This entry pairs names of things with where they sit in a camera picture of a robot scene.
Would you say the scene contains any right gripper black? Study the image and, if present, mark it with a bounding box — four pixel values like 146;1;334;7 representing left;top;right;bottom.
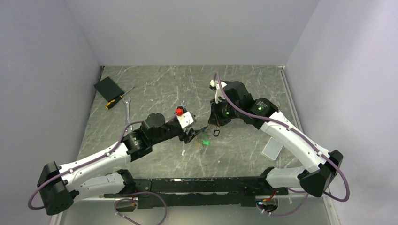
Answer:
208;95;242;127

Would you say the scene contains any steel key holder plate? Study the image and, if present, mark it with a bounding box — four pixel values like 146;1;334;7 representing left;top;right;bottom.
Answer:
195;128;211;152

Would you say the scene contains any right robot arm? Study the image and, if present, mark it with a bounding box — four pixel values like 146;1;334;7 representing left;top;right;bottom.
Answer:
208;80;343;197

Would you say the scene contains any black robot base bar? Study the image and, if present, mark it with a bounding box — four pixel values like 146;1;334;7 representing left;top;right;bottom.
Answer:
104;176;288;209

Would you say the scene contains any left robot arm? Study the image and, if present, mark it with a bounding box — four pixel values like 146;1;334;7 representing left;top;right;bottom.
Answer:
28;110;196;215

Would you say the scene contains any green key tag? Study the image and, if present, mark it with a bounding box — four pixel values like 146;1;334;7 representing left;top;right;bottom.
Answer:
202;140;211;146

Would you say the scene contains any large silver wrench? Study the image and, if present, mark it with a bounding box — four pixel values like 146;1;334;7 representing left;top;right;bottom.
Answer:
122;96;131;125

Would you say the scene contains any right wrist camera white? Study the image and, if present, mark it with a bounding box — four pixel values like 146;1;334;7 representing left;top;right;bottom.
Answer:
210;80;227;104

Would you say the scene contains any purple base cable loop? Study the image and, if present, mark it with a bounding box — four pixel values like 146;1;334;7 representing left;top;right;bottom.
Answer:
114;191;169;225

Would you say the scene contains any aluminium rail right side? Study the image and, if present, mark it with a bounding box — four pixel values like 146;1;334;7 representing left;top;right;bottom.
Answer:
278;65;332;197

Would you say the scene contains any yellow handled screwdriver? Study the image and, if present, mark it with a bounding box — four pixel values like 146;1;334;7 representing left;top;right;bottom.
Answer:
106;86;135;110

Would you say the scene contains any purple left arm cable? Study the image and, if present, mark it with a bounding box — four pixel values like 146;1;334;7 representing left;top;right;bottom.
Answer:
28;113;179;210

